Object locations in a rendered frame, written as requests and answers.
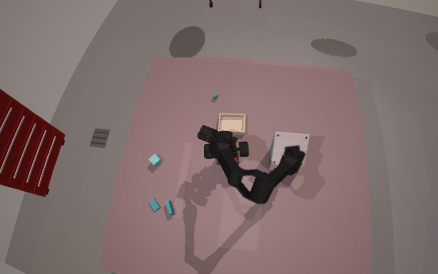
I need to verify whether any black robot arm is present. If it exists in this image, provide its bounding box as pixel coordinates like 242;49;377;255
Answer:
197;125;305;204

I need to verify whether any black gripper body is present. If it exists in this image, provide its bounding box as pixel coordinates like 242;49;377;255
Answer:
204;142;249;159

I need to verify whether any beige rectangular tray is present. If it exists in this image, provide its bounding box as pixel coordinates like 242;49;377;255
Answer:
218;113;246;135

